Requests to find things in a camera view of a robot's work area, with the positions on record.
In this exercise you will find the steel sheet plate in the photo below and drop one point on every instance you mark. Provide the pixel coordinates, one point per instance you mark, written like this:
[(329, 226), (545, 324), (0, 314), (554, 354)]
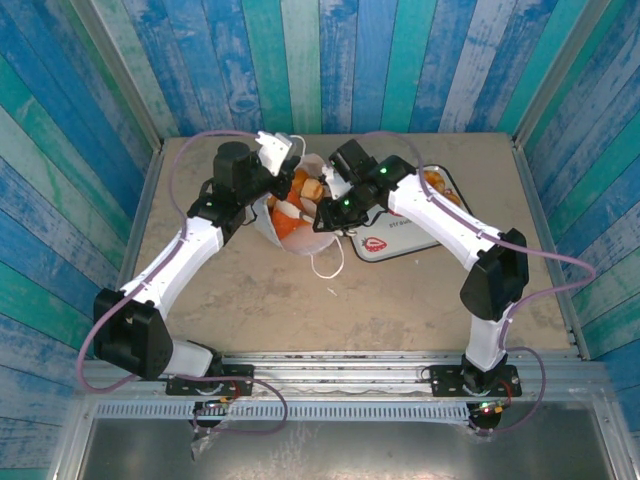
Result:
[(350, 450)]

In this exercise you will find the white strawberry print tray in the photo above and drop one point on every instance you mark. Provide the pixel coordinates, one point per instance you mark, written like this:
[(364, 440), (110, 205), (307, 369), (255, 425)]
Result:
[(400, 240)]

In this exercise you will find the white paper bag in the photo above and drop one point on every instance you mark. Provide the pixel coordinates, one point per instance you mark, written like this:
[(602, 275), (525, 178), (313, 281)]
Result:
[(305, 242)]

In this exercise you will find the fake croissant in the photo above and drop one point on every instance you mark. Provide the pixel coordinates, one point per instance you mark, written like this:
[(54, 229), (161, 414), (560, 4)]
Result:
[(434, 178)]

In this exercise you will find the aluminium mounting rail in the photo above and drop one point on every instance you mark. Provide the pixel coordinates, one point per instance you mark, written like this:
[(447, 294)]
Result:
[(340, 372)]

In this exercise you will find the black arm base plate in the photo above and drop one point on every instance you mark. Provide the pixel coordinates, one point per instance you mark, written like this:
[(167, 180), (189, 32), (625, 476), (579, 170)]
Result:
[(240, 372), (445, 375)]

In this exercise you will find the small circuit board with LEDs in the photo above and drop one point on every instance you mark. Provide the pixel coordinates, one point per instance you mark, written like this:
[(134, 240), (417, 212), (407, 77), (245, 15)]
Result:
[(215, 403), (487, 408)]

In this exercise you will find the tiny white paper scrap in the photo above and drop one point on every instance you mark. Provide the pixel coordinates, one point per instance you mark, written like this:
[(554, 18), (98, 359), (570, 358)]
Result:
[(331, 291)]

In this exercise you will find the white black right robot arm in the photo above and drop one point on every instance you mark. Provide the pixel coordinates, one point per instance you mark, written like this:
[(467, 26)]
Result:
[(430, 225)]

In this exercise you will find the orange bread loaf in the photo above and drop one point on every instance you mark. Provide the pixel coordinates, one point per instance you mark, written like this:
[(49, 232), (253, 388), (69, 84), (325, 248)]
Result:
[(284, 225)]

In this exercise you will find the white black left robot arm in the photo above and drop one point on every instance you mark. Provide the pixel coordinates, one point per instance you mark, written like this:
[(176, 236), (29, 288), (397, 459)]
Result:
[(170, 265)]

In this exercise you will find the aluminium frame post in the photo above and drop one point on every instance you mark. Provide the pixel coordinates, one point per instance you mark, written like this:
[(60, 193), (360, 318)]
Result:
[(120, 75), (560, 72)]

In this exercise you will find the clear plastic scrap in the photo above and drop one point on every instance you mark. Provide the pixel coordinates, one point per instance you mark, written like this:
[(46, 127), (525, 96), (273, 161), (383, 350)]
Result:
[(202, 442)]

